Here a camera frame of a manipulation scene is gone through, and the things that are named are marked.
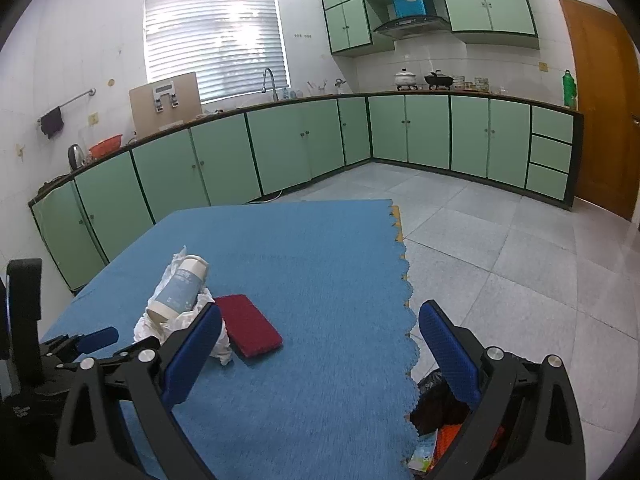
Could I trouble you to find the blue white paper cup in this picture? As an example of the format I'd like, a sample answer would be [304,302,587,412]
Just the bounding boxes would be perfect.
[145,249,209,324]

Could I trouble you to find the large orange foam net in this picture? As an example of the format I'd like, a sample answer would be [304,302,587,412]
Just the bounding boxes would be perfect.
[432,424,504,466]

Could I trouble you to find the light blue drink carton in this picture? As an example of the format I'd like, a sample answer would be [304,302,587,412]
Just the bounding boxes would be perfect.
[408,431,437,474]

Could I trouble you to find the black trash bin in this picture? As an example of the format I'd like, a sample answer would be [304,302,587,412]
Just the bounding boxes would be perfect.
[409,368,471,479]

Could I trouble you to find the green lower kitchen cabinets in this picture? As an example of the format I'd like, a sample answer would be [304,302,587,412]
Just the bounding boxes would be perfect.
[29,91,584,292]

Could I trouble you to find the green kitchen cabinets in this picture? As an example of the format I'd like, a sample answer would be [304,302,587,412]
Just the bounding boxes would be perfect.
[29,91,584,292]
[321,0,539,58]

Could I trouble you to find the green upper kitchen cabinets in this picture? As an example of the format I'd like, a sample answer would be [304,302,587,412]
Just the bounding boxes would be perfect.
[321,0,539,58]

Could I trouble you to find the dark red sponge pad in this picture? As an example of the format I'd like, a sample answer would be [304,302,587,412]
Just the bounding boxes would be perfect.
[215,295,283,359]

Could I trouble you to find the blue table mat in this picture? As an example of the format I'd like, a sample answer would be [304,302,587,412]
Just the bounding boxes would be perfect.
[49,200,419,479]

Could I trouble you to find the steel electric kettle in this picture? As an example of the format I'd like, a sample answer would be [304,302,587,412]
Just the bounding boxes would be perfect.
[67,144,87,171]

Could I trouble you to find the orange plastic basin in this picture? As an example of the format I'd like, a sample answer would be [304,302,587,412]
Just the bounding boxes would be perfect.
[89,134,122,160]

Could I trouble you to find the dark hanging towel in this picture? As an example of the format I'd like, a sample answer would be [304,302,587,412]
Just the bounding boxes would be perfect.
[39,106,64,139]

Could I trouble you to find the brown cardboard box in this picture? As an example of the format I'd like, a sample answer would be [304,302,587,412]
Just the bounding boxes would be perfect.
[129,72,202,139]

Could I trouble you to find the black wok pan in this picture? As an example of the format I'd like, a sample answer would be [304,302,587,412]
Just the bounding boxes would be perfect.
[424,70,454,90]

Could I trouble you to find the white cooking pot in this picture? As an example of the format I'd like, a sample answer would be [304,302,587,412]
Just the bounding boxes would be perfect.
[394,68,418,91]

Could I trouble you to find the green thermos bottle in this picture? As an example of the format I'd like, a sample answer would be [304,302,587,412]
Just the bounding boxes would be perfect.
[562,70,577,110]

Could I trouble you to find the chrome sink faucet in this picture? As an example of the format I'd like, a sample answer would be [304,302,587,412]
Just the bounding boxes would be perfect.
[262,67,279,102]

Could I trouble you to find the brown wooden door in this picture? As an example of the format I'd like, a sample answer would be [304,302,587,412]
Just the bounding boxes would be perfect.
[559,0,639,220]

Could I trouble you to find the black range hood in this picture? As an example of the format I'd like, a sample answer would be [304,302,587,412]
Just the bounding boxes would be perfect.
[373,15,451,40]

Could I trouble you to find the white window blind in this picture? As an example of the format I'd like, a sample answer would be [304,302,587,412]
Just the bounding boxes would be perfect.
[143,0,290,103]

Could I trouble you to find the blue box above hood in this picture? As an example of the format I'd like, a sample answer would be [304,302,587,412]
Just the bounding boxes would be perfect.
[393,0,427,18]

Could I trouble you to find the metal towel rail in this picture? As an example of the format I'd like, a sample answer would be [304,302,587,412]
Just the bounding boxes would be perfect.
[37,88,96,125]

